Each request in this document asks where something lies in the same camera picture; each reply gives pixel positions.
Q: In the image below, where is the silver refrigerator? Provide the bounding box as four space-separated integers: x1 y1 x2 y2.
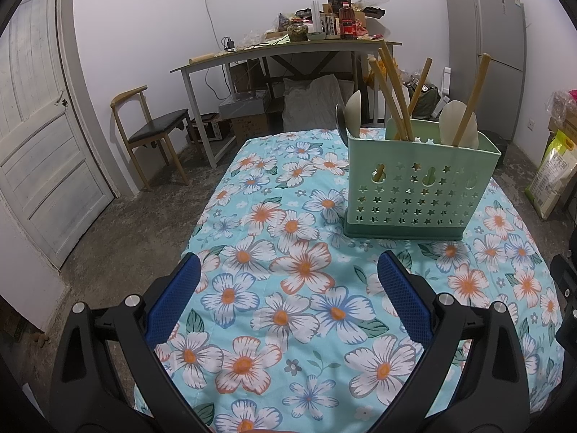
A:
442 0 528 140

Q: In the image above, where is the green utensil holder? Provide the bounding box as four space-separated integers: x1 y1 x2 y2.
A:
343 117 502 241

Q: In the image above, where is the white rice paddle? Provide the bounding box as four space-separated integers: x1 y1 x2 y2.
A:
441 100 481 149

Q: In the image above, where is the grey storage box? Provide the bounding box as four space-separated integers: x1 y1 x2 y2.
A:
219 90 271 120

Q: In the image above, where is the yellow-green rice bag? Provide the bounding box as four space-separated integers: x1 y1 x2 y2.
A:
525 129 577 222

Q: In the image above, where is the floral blue tablecloth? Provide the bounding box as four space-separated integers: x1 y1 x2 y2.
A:
133 127 566 433

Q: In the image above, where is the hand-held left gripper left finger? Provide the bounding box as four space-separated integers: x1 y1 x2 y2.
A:
49 252 212 433

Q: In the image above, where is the tall cardboard box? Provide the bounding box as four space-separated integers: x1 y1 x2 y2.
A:
232 61 267 93

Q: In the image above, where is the metal spoon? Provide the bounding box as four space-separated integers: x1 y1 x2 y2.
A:
336 104 350 141

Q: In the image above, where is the clear plastic bag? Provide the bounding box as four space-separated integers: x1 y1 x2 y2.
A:
545 90 577 120

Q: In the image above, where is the wooden chair with black seat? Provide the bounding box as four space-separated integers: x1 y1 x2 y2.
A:
110 85 192 192

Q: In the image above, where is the white panel door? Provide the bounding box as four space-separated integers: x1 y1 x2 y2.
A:
0 0 115 269

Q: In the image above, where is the toaster oven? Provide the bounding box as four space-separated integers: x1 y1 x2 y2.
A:
187 115 224 144

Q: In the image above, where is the red bottle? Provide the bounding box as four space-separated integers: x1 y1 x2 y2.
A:
339 2 357 39

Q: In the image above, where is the cluttered wooden side table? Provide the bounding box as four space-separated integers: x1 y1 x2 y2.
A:
170 36 403 170

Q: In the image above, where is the olive green bag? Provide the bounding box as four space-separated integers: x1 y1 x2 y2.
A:
406 83 445 118

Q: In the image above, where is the white sack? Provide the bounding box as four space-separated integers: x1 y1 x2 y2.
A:
282 76 357 134

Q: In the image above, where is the small cardboard box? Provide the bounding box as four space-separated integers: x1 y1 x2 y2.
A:
231 115 271 147

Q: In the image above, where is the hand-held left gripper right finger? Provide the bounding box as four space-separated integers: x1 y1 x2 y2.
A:
372 249 528 433

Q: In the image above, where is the white plastic ladle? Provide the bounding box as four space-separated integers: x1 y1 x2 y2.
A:
346 90 362 138

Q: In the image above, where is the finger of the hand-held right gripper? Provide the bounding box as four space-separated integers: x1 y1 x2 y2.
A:
555 309 577 357
551 254 577 301

